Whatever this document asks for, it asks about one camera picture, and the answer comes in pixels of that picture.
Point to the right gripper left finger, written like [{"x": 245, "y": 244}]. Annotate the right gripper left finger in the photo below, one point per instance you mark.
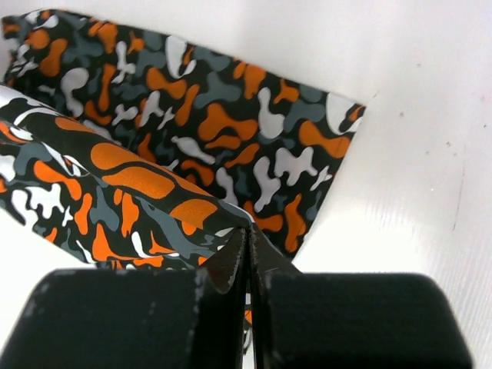
[{"x": 87, "y": 318}]

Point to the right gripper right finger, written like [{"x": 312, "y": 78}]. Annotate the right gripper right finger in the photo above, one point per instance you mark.
[{"x": 348, "y": 320}]

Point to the camouflage orange black shorts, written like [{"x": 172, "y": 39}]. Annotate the camouflage orange black shorts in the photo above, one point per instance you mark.
[{"x": 132, "y": 149}]

